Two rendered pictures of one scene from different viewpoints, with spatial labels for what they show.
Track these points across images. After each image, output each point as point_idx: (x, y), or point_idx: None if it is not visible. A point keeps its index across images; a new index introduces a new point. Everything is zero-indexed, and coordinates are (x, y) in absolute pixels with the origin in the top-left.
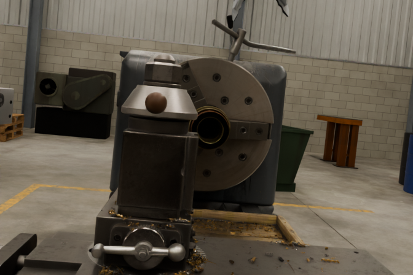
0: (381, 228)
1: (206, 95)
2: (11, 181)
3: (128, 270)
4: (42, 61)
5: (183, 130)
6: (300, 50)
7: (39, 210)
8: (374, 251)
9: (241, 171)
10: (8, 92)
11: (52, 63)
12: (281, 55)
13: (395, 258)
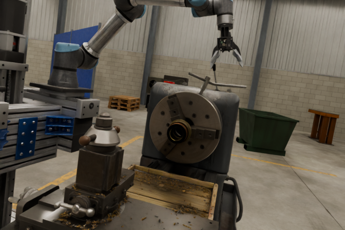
0: (339, 188)
1: (184, 112)
2: (128, 133)
3: None
4: (151, 70)
5: (108, 150)
6: (300, 68)
7: (137, 150)
8: (329, 202)
9: (201, 155)
10: (96, 101)
11: (156, 72)
12: (287, 71)
13: (344, 209)
